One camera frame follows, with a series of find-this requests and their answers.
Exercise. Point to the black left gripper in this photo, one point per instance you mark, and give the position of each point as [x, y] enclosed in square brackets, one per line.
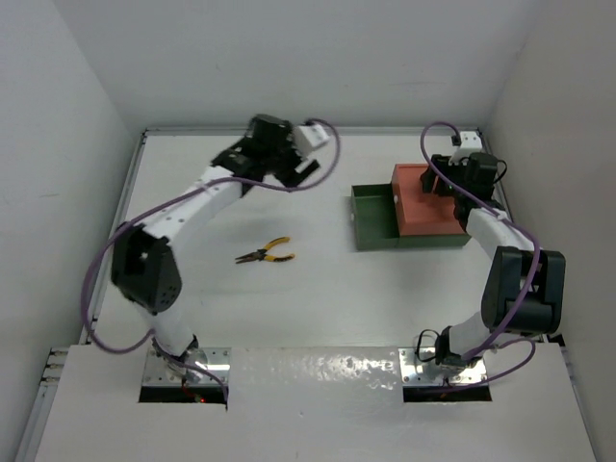
[288, 175]

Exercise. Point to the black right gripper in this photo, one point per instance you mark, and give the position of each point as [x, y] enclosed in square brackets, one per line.
[429, 180]

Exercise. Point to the salmon drawer box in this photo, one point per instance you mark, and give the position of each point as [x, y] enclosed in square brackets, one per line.
[421, 213]

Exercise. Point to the green pull-out drawer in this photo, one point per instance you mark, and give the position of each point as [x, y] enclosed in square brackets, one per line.
[375, 223]

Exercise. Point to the yellow handled cutting pliers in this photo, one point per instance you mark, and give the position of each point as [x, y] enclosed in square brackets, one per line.
[263, 253]

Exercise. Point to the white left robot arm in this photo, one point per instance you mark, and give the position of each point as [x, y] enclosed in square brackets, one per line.
[145, 266]

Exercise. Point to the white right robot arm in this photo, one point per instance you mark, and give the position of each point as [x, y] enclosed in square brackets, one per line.
[524, 290]

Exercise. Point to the green drawer box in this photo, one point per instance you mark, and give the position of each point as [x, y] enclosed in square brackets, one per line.
[433, 241]

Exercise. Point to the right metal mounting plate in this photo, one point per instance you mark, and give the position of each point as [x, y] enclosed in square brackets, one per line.
[419, 370]

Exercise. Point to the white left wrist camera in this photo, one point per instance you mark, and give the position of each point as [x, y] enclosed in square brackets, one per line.
[310, 138]

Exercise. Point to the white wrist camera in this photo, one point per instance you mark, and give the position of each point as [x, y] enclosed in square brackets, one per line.
[310, 138]
[466, 143]

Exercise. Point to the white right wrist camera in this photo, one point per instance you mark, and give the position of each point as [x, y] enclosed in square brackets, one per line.
[466, 143]

